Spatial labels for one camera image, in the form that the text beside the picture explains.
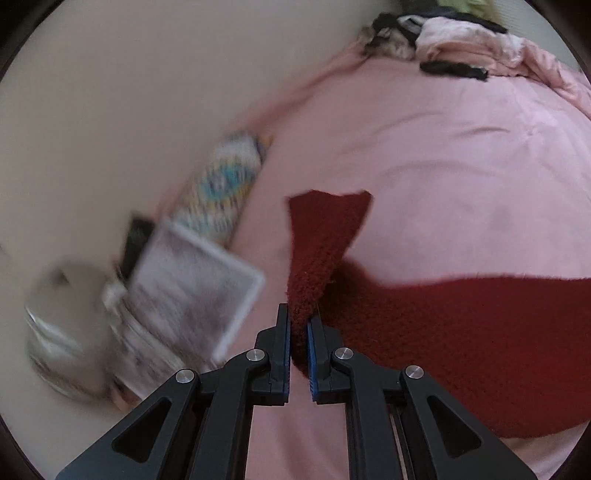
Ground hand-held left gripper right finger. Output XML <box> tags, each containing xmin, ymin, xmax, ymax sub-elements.
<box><xmin>307</xmin><ymin>315</ymin><xmax>536</xmax><ymax>480</ymax></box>

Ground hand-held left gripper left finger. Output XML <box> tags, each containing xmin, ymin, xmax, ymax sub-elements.
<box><xmin>55</xmin><ymin>304</ymin><xmax>293</xmax><ymax>480</ymax></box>

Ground red knit sweater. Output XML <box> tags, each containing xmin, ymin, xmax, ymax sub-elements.
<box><xmin>284</xmin><ymin>188</ymin><xmax>591</xmax><ymax>439</ymax></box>

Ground white printed box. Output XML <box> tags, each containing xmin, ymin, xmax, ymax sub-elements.
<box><xmin>115</xmin><ymin>220</ymin><xmax>266</xmax><ymax>398</ymax></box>

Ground silver round container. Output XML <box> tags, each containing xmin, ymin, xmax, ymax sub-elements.
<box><xmin>25</xmin><ymin>258</ymin><xmax>121</xmax><ymax>402</ymax></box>

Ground pink bed sheet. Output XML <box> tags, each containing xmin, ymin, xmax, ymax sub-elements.
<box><xmin>115</xmin><ymin>28</ymin><xmax>591</xmax><ymax>480</ymax></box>

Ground black cloth strip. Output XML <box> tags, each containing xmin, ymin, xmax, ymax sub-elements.
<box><xmin>419</xmin><ymin>60</ymin><xmax>489</xmax><ymax>83</ymax></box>

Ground black white striped garment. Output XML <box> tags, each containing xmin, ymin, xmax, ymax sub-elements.
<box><xmin>360</xmin><ymin>13</ymin><xmax>423</xmax><ymax>60</ymax></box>

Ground pink comforter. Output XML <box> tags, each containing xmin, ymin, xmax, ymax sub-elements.
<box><xmin>416</xmin><ymin>16</ymin><xmax>591</xmax><ymax>107</ymax></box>

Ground dark cloth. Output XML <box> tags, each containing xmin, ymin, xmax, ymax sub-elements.
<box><xmin>434</xmin><ymin>11</ymin><xmax>509</xmax><ymax>33</ymax></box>

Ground light green garment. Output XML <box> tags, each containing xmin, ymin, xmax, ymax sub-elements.
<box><xmin>436</xmin><ymin>0</ymin><xmax>497</xmax><ymax>17</ymax></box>

